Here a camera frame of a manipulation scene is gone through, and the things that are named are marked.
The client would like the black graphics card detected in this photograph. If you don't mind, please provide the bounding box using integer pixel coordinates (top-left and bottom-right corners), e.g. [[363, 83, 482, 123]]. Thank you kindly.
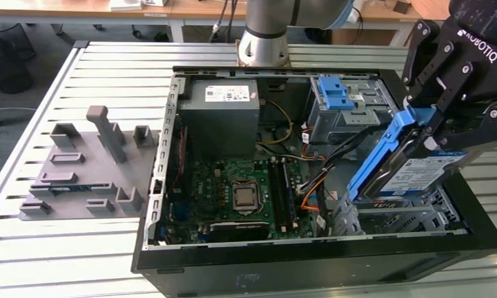
[[207, 219, 270, 243]]

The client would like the grey parts rack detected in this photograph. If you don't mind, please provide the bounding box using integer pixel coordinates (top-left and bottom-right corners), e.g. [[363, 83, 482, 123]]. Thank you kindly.
[[18, 105, 161, 223]]

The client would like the grey power supply unit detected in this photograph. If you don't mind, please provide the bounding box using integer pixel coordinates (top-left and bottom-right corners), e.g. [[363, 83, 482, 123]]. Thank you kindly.
[[175, 79, 261, 160]]

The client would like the black cable bundle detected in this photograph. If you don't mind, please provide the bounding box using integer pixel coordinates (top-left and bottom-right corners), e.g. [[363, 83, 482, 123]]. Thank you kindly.
[[314, 122, 398, 237]]

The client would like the spare RAM stick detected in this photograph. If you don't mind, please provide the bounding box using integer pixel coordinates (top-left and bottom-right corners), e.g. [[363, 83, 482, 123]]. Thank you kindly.
[[49, 184, 113, 192]]

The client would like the black RAM slot pair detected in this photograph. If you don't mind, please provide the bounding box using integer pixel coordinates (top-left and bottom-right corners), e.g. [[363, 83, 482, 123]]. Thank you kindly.
[[267, 156, 285, 234]]

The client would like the silver CPU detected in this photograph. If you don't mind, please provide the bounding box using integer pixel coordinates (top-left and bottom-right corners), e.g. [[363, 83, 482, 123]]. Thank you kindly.
[[234, 187, 258, 208]]

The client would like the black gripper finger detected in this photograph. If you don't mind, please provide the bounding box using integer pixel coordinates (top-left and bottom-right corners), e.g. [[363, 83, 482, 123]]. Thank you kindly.
[[423, 61, 497, 153], [399, 19, 457, 109]]

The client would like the black PC case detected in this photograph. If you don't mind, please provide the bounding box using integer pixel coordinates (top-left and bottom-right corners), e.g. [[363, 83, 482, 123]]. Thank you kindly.
[[130, 65, 497, 298]]

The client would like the orange yellow wire bundle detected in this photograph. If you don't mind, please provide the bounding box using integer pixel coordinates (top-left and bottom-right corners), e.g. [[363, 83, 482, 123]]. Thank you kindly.
[[299, 183, 329, 212]]

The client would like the silver disk bay cage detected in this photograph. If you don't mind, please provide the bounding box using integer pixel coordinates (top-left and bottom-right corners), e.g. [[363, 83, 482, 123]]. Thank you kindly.
[[334, 186, 469, 237]]

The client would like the hard disk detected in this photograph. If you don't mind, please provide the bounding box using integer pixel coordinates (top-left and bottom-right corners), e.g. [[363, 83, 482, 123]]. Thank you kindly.
[[345, 104, 469, 204]]

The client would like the white black wire harness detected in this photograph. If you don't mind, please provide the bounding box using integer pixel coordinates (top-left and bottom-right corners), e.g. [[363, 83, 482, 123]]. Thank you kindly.
[[255, 141, 315, 162]]

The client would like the black mesh waste bin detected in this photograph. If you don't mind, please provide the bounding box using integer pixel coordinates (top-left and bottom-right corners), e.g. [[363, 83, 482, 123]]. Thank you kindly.
[[0, 22, 35, 95]]

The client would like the red black twisted wire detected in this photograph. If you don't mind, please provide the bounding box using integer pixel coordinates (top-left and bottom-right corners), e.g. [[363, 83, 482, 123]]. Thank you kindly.
[[167, 126, 187, 195]]

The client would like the wooden desk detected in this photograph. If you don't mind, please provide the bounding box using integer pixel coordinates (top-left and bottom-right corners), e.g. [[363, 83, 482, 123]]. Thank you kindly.
[[0, 0, 423, 47]]

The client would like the grey optical drive cage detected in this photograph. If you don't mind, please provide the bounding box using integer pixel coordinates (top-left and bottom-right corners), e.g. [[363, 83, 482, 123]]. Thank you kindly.
[[305, 74, 403, 147]]

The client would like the yellow black power cable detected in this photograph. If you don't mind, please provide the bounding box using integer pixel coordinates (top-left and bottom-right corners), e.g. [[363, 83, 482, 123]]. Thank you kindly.
[[255, 99, 294, 147]]

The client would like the green motherboard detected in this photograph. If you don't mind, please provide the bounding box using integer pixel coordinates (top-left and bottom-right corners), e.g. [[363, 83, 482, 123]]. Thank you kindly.
[[167, 156, 315, 245]]

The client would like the CPU socket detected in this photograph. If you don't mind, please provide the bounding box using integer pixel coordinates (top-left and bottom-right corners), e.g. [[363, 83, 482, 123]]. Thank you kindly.
[[229, 179, 263, 217]]

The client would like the blue plastic drive latch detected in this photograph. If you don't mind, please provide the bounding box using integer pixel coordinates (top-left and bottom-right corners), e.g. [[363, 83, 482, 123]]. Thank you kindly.
[[317, 76, 355, 111]]

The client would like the red wire with white plug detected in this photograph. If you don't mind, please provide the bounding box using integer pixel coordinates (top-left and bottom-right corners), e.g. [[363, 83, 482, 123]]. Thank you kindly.
[[301, 122, 315, 143]]

